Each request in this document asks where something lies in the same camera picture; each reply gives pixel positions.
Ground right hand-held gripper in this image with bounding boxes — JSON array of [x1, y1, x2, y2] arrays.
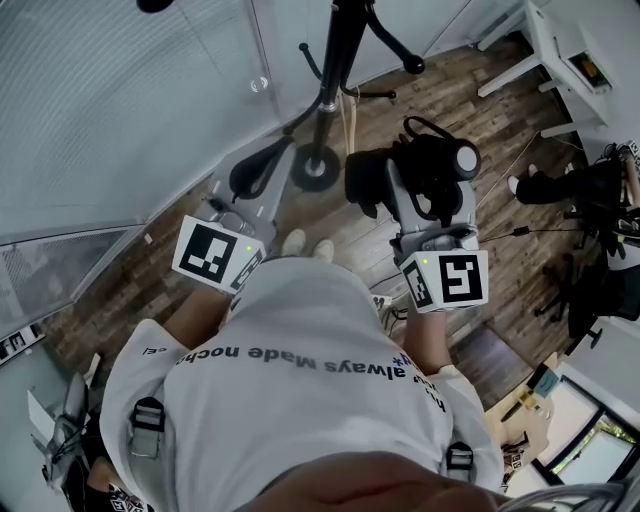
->
[[383, 157, 490, 315]]

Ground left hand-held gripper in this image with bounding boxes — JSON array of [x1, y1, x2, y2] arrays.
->
[[172, 134, 297, 296]]

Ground black umbrella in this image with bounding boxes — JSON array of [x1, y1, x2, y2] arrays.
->
[[344, 116, 482, 221]]

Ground black metal coat rack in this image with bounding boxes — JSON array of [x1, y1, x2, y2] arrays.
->
[[135, 0, 427, 194]]

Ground person's right forearm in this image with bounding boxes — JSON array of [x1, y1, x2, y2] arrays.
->
[[402, 305, 455, 377]]

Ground person's left forearm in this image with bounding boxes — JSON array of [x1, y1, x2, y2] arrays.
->
[[162, 285, 237, 352]]

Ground person's left beige shoe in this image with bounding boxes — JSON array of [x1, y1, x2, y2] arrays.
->
[[281, 228, 308, 259]]

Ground dark floor mat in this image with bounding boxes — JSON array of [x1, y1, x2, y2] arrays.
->
[[451, 323, 535, 407]]

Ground black office chair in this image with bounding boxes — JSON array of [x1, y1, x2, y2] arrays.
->
[[533, 249, 640, 357]]

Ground white desk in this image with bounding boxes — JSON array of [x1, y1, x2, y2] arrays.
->
[[476, 0, 615, 140]]

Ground person's white printed t-shirt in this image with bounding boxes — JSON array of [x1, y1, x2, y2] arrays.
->
[[98, 257, 505, 512]]

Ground light wooden table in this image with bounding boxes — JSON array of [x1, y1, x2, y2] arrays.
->
[[483, 351, 564, 496]]

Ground person's chin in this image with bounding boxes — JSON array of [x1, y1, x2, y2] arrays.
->
[[247, 449, 511, 512]]

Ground white patterned board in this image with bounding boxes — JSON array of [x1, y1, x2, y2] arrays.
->
[[0, 323, 44, 364]]

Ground black floor cable with adapter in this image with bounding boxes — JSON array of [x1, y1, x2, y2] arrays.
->
[[478, 225, 601, 244]]

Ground beige cord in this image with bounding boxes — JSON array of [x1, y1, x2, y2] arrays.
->
[[338, 87, 360, 152]]

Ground grey harness strap buckle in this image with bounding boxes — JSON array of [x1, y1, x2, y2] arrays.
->
[[444, 441, 475, 484], [126, 396, 167, 459]]

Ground window with dark frame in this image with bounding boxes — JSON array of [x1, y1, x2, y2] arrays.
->
[[529, 373, 640, 487]]

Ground grey device with cables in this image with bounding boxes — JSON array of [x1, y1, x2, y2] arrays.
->
[[29, 372, 106, 501]]

